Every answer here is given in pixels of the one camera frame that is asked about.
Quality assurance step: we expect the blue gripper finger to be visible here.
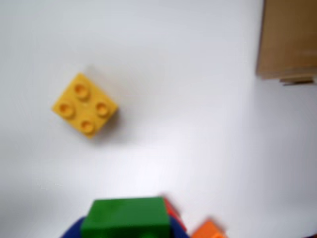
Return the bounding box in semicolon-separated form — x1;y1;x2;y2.
59;217;87;238
168;215;191;238

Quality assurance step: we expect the green 2x2 toy block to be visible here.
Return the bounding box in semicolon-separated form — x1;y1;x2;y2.
81;197;171;238

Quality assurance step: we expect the red 2x2 toy block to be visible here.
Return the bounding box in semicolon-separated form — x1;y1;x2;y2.
163;197;188;233

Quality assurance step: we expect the orange 2x2 toy block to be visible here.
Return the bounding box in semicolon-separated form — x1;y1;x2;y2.
192;220;227;238

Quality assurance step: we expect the yellow 2x2 toy block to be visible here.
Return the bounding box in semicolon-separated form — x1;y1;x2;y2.
51;72;119;139

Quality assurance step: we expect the brown cardboard box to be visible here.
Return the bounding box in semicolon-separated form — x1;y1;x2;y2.
256;0;317;86

